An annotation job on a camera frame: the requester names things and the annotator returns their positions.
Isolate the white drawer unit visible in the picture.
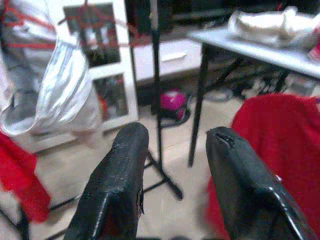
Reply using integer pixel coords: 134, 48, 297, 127
132, 38, 203, 83

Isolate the white glass-door cabinet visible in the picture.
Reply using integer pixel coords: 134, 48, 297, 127
32, 0, 140, 153

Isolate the white jacket with grey lining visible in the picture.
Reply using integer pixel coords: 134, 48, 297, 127
0, 0, 101, 137

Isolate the black and silver clothes rack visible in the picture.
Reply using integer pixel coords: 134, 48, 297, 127
0, 0, 185, 240

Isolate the red plastic hanger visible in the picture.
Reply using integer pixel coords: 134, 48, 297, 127
0, 0, 57, 51

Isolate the pink vacuum cleaner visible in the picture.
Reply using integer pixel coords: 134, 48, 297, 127
152, 88, 193, 128

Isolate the pale red thin hanger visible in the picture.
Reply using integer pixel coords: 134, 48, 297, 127
58, 0, 153, 50

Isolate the black television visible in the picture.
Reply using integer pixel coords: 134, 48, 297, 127
124, 0, 235, 35

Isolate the white table with black legs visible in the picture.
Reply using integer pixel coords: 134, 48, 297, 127
187, 27, 320, 168

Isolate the red garment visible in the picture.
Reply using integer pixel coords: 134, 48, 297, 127
0, 128, 52, 223
206, 93, 320, 240

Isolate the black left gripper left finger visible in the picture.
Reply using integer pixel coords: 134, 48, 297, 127
63, 121, 150, 240

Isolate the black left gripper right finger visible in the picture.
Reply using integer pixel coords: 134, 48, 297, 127
205, 126, 318, 240

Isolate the cream white garment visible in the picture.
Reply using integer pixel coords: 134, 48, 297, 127
227, 6, 312, 50

